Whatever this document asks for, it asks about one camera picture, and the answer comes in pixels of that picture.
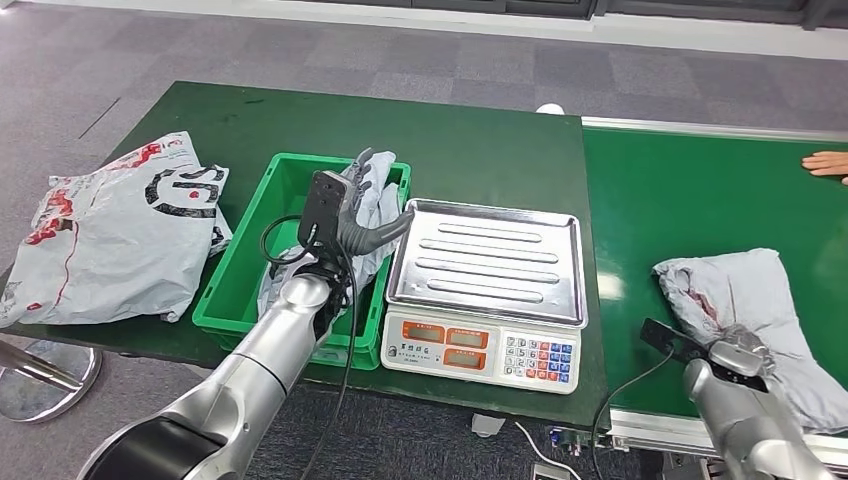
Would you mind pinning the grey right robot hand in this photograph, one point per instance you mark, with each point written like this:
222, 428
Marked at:
745, 341

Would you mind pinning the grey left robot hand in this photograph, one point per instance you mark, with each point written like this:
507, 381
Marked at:
374, 235

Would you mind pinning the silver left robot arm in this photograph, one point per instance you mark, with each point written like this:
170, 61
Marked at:
265, 364

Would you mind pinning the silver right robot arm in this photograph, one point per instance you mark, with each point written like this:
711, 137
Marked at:
742, 424

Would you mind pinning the green conveyor belt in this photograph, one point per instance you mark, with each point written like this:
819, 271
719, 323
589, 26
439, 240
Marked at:
662, 199

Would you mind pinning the white scale with steel tray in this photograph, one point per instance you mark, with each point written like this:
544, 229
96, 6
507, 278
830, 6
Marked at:
490, 258

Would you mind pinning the green plastic bin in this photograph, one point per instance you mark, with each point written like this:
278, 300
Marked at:
232, 291

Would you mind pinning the person's hand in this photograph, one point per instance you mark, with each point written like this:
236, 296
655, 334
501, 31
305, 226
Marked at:
828, 162

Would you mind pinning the small white round object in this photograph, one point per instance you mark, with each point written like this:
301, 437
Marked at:
550, 109

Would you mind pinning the white block under table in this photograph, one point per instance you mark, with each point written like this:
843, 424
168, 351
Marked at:
487, 425

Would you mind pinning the white device on floor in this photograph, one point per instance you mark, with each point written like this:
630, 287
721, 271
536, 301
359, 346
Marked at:
544, 473

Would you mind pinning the large white printed bag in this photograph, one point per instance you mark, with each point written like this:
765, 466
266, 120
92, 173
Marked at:
119, 252

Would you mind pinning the chrome round stand base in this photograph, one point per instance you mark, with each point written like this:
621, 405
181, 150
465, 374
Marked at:
40, 397

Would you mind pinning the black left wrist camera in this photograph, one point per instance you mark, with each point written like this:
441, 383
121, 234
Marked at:
323, 208

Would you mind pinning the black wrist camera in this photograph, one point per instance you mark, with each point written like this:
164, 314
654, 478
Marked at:
323, 208
669, 339

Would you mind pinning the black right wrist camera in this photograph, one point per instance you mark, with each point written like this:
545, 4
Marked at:
669, 339

